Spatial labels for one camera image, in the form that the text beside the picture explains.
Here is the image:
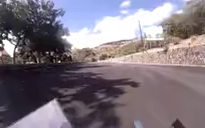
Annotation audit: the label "low bushes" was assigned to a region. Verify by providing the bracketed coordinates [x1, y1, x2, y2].
[71, 47, 98, 63]

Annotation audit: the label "stone retaining wall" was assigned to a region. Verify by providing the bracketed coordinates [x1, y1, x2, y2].
[99, 43, 205, 66]

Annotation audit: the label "dry scrub hillside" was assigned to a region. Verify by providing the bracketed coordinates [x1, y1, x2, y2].
[89, 38, 164, 62]

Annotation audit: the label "grey asphalt road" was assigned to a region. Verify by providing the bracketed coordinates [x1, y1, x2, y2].
[0, 61, 205, 128]

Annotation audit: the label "utility pole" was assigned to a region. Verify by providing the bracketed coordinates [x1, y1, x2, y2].
[137, 20, 145, 48]

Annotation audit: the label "tree on slope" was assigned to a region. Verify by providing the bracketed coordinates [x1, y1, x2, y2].
[160, 0, 205, 40]

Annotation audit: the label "large dark tree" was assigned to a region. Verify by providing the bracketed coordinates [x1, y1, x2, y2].
[0, 0, 73, 65]

